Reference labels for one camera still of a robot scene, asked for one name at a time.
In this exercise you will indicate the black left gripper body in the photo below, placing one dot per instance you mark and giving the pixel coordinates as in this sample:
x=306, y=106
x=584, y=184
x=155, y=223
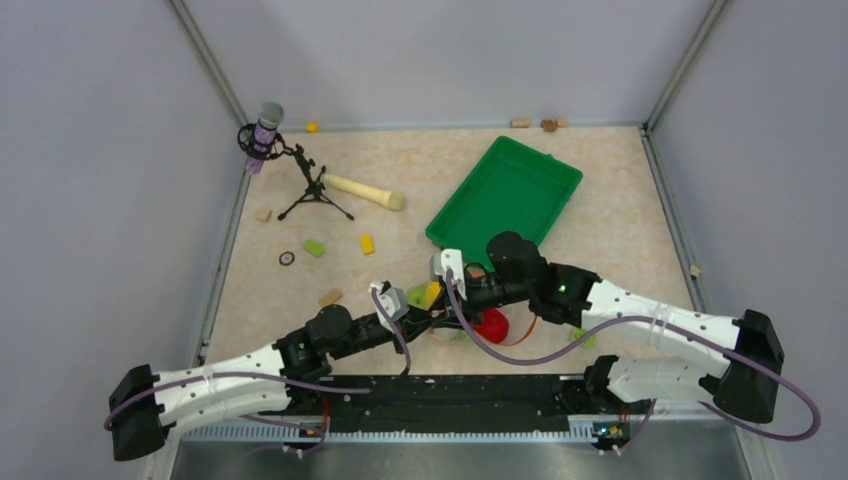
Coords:
x=366, y=336

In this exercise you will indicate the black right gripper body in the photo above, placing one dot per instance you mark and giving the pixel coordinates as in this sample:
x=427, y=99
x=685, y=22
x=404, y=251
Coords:
x=490, y=291

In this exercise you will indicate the red apple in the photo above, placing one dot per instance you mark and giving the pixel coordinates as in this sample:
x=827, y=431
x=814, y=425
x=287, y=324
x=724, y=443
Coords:
x=492, y=326

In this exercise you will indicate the green apple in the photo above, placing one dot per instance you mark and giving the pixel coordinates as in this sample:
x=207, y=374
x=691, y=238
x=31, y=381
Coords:
x=417, y=297

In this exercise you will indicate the yellow lemon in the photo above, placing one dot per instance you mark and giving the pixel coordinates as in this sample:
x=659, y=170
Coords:
x=431, y=295

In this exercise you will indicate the green plastic tray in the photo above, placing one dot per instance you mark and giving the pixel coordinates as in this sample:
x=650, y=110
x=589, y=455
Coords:
x=512, y=188

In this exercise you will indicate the white garlic bulbs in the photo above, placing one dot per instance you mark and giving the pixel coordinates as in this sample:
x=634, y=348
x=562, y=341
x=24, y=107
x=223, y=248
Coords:
x=445, y=334

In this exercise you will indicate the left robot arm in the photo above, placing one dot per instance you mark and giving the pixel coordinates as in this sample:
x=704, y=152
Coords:
x=148, y=407

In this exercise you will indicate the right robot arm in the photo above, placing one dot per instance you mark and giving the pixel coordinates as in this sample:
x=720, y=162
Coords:
x=729, y=362

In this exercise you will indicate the flat wooden block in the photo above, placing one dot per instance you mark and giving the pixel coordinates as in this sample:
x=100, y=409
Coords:
x=330, y=298

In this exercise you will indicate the green toy brick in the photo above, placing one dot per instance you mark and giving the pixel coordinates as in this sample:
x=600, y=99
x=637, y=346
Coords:
x=580, y=335

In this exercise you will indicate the yellow block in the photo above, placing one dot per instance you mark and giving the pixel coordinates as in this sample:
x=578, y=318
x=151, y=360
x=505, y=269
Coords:
x=367, y=245

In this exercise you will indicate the light green block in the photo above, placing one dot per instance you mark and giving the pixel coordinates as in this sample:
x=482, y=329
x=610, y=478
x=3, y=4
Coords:
x=314, y=248

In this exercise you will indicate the cream toy microphone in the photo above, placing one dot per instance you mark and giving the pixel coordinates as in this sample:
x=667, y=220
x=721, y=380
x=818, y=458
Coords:
x=392, y=200

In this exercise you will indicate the brown cork piece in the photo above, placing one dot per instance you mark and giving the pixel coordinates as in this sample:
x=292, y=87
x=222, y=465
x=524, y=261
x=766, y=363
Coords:
x=549, y=125

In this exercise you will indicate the purple microphone on tripod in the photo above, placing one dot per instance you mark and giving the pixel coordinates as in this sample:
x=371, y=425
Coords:
x=262, y=143

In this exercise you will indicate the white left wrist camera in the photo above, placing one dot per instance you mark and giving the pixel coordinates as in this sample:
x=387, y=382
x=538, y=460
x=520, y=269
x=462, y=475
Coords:
x=390, y=303

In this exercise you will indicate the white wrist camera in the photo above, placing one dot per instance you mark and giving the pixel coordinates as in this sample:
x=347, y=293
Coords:
x=390, y=303
x=448, y=266

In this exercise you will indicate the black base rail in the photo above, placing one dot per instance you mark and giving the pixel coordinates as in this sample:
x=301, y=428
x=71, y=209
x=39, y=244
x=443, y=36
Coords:
x=443, y=404

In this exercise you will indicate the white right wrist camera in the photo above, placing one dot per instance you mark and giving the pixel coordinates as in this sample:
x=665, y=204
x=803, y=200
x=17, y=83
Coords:
x=448, y=266

